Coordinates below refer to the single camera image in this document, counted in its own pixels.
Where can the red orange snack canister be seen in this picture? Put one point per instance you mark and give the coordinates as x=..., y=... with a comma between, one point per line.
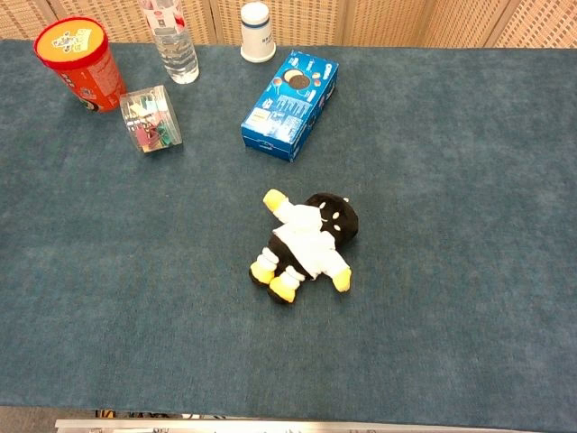
x=83, y=63

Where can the white cylindrical cup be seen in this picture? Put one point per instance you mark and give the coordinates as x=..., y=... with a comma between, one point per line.
x=257, y=31

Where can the wicker folding screen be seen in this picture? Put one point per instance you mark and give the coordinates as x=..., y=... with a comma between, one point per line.
x=383, y=20

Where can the clear plastic water bottle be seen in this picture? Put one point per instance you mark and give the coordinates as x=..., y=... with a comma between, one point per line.
x=173, y=40

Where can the aluminium frame rail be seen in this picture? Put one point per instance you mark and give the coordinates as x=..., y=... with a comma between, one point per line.
x=225, y=426

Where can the clear box of binder clips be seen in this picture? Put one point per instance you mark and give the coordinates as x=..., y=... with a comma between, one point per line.
x=151, y=119

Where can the blue Oreo cookie box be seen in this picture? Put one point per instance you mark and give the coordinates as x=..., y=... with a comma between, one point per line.
x=288, y=108

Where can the black and white plush toy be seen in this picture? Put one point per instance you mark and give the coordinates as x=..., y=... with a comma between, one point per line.
x=306, y=239

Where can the blue felt table cloth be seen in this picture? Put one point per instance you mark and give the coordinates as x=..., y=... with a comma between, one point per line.
x=135, y=270

